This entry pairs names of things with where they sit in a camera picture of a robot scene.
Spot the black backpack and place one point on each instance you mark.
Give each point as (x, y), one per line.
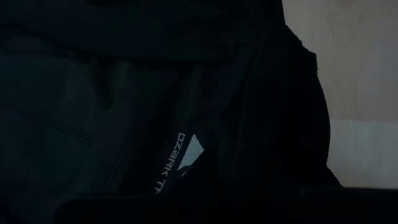
(186, 109)

